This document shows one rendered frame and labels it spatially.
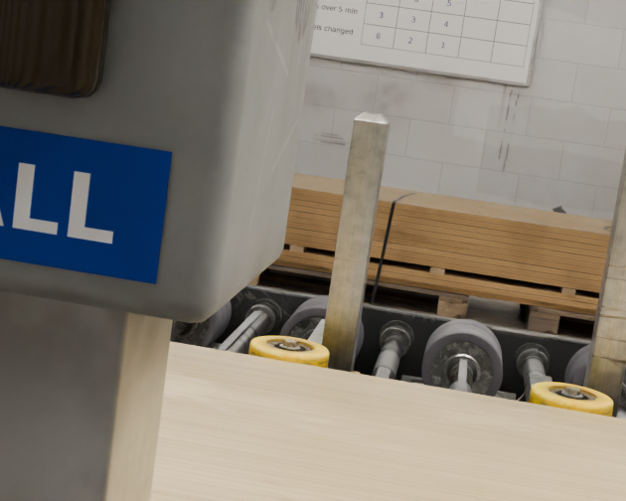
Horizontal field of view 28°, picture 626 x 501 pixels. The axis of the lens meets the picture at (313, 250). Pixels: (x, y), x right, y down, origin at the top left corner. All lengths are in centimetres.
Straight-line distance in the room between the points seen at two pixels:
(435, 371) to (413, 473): 78
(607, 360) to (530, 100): 607
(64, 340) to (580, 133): 719
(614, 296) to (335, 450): 45
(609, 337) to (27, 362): 113
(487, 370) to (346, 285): 44
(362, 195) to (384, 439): 37
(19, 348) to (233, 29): 7
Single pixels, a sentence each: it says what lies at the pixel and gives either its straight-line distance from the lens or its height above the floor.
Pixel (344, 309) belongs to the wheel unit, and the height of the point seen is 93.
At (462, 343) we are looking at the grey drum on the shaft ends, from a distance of 170.
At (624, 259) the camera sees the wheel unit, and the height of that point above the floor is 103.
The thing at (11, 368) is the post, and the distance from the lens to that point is 22.
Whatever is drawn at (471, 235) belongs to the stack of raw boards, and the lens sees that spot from 610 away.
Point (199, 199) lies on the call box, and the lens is 19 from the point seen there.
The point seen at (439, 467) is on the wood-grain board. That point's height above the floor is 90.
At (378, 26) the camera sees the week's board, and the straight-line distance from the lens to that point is 737.
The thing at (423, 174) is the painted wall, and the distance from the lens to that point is 738.
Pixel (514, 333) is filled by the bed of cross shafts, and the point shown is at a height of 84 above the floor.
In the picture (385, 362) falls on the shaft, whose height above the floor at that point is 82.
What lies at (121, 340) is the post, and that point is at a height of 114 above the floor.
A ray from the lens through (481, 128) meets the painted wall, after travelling 736.
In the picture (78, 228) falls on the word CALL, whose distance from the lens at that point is 19.
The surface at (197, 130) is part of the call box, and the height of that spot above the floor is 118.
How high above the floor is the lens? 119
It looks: 9 degrees down
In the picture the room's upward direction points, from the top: 8 degrees clockwise
